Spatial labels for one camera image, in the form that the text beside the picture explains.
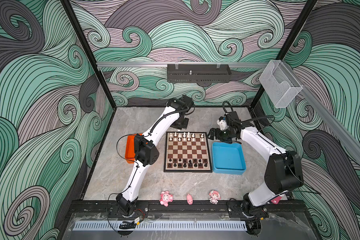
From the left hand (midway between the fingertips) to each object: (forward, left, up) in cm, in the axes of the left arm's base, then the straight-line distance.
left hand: (181, 126), depth 88 cm
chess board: (-9, -4, -14) cm, 18 cm away
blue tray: (-13, -30, -14) cm, 35 cm away
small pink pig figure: (-36, -5, -15) cm, 39 cm away
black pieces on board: (-17, -4, -14) cm, 23 cm away
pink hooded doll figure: (-35, -18, -12) cm, 41 cm away
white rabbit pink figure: (-36, -49, -13) cm, 62 cm away
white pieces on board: (+2, 0, -13) cm, 13 cm away
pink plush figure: (-36, +7, -13) cm, 39 cm away
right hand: (-4, -20, -4) cm, 21 cm away
